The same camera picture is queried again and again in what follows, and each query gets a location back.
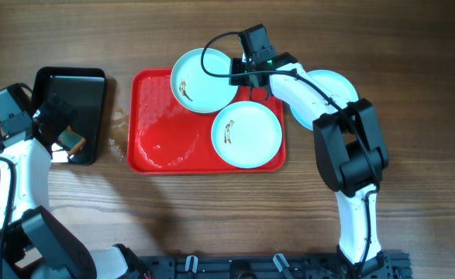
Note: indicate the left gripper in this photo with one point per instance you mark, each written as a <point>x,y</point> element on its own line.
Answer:
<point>48,112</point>

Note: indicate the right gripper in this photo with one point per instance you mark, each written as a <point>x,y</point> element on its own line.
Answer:
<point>236,78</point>

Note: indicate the green orange sponge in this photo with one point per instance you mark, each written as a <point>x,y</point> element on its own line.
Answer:
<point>70,141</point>

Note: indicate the light blue plate top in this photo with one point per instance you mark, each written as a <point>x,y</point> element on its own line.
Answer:
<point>197,91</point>

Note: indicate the light blue plate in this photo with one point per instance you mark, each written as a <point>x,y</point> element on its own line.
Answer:
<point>197,91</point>
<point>246,134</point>
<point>341,91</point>

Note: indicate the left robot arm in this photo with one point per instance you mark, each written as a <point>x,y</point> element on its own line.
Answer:
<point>33,243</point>

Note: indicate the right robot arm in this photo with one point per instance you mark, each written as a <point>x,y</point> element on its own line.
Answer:
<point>350,150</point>

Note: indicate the black water tray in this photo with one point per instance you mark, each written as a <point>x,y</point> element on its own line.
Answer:
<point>83,89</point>

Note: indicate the red plastic tray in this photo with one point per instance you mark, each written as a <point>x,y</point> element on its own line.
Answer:
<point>165,138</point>

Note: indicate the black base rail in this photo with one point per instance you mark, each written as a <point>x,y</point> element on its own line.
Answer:
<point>312,266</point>

